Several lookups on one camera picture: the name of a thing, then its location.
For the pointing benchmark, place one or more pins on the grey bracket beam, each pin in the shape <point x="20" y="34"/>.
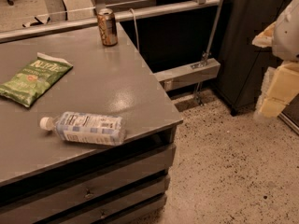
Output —
<point x="188" y="74"/>

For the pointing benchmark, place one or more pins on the grey drawer cabinet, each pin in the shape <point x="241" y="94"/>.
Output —
<point x="44" y="180"/>

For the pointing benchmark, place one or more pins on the blue label plastic bottle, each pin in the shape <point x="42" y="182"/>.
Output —
<point x="86" y="128"/>

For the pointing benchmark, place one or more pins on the orange soda can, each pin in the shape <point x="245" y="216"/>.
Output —
<point x="107" y="27"/>

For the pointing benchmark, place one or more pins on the green chip bag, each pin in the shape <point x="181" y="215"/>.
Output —
<point x="35" y="79"/>

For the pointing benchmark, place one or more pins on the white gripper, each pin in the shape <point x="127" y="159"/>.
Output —
<point x="287" y="34"/>

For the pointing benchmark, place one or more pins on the grey metal rail frame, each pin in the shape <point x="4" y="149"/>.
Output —
<point x="125" y="15"/>

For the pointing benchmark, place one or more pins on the dark grey cabinet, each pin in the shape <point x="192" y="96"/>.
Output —
<point x="242" y="64"/>

